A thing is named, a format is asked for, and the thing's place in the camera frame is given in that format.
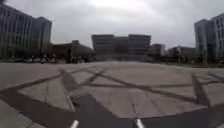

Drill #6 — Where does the wide grey block building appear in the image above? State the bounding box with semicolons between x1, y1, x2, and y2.
91;33;152;56

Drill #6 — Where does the grey paved plaza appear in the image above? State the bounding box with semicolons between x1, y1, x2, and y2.
0;60;224;128

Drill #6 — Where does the low dark building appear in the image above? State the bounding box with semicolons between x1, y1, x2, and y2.
41;39;94;60

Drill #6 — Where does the group of people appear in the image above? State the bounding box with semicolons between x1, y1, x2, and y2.
29;53;91;65

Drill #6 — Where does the robot's own part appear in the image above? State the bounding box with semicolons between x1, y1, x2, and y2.
134;118;146;128
70;119;80;128

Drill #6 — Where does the low pale building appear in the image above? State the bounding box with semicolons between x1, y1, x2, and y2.
149;43;198;58

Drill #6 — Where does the row of trees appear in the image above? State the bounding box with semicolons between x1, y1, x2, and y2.
159;48;224;66

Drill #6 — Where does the tall grey glass building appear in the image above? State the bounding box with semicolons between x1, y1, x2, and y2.
0;3;53;60

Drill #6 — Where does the pale tall building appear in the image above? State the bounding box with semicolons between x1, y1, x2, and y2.
194;12;224;61

